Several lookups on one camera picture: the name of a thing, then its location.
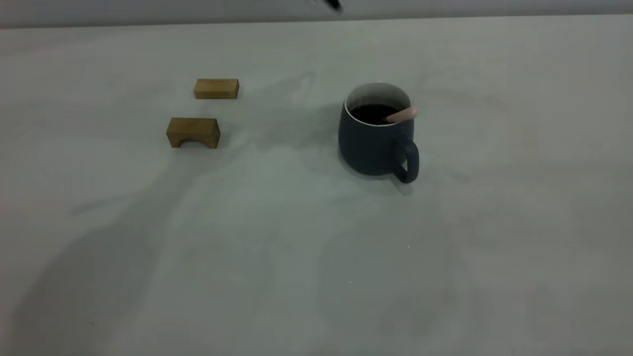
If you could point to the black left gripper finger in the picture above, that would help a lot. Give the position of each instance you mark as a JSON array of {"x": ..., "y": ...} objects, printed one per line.
[{"x": 335, "y": 4}]

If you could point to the dark grey ceramic mug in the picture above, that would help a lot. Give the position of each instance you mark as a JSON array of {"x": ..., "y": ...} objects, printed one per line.
[{"x": 371, "y": 148}]

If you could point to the flat wooden block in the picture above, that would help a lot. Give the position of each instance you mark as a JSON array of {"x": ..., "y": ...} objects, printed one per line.
[{"x": 216, "y": 89}]

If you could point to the arched wooden block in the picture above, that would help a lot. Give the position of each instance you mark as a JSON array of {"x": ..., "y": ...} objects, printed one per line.
[{"x": 193, "y": 127}]

